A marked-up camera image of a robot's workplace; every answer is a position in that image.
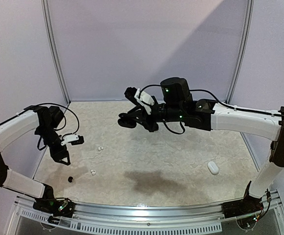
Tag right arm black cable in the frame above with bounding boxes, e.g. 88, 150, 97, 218
140, 84, 284, 156

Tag aluminium frame post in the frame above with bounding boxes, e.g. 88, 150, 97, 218
225, 0, 254, 103
41, 0, 71, 105

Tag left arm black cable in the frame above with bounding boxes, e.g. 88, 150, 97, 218
0, 103, 81, 151

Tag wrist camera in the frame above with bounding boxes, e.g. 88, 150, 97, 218
124, 87, 155, 115
61, 134, 85, 146

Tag black earbud charging case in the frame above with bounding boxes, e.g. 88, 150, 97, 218
117, 118, 137, 129

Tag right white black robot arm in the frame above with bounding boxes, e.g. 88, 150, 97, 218
118, 77, 284, 213

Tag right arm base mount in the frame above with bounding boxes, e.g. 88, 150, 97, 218
221, 181, 271, 220

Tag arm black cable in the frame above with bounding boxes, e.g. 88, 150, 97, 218
140, 84, 284, 156
0, 103, 81, 151

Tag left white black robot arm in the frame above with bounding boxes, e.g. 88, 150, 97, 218
0, 105, 70, 212

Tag right aluminium frame post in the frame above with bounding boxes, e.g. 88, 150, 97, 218
225, 0, 254, 103

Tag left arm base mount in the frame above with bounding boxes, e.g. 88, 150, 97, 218
33, 185, 76, 218

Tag white earbud charging case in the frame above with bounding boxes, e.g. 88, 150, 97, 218
207, 161, 219, 175

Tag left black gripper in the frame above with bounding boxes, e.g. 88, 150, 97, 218
37, 124, 70, 165

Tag white earbud lower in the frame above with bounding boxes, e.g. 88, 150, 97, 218
90, 169, 96, 176

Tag aluminium front rail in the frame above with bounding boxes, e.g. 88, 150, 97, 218
7, 190, 284, 235

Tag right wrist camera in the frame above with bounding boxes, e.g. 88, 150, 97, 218
124, 87, 155, 115

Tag left aluminium frame post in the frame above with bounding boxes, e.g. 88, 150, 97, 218
41, 0, 71, 105

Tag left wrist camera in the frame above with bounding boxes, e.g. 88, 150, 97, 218
61, 134, 85, 146

